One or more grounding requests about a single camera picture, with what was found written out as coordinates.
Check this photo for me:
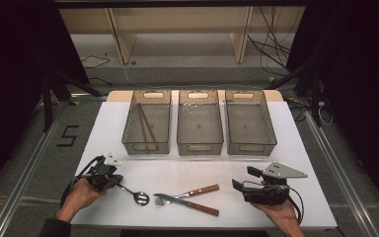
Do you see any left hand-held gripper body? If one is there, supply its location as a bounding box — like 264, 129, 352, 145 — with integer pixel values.
85, 153, 124, 193

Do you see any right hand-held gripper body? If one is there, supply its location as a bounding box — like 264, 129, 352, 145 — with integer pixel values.
241, 161, 309, 207

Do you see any metal spoon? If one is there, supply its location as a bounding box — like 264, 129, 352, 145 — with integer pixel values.
116, 183, 151, 207

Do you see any wooden handled metal fork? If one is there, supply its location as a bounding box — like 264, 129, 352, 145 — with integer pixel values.
153, 183, 220, 207

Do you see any wooden handled metal knife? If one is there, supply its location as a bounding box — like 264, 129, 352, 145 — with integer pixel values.
153, 193, 220, 217

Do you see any smoky clear plastic bin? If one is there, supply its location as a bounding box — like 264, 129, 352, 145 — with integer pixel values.
224, 89, 278, 157
121, 89, 173, 156
176, 89, 225, 157

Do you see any person's right hand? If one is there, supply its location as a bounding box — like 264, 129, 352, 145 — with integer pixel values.
250, 199, 302, 231

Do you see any person's left hand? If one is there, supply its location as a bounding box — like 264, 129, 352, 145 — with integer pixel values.
56, 177, 108, 222

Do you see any white table mat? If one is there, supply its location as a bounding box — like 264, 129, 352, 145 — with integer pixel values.
70, 100, 339, 230

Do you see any black tripod stand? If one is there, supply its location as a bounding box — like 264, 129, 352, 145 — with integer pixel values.
265, 58, 324, 127
40, 70, 104, 132

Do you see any light wooden shelf unit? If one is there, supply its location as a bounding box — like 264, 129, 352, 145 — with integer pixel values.
58, 6, 305, 65

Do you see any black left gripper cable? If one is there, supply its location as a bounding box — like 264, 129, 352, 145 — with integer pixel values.
60, 155, 104, 207

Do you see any aluminium floor rail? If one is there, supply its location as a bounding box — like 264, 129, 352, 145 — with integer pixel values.
304, 110, 379, 237
0, 93, 109, 237

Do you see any white plug with cable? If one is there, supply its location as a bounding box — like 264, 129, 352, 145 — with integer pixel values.
318, 101, 335, 127

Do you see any thin black floor cable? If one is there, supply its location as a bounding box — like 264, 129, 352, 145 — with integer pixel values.
80, 54, 112, 69

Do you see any bundle of black cables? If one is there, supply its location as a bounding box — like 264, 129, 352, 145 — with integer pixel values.
247, 6, 292, 75

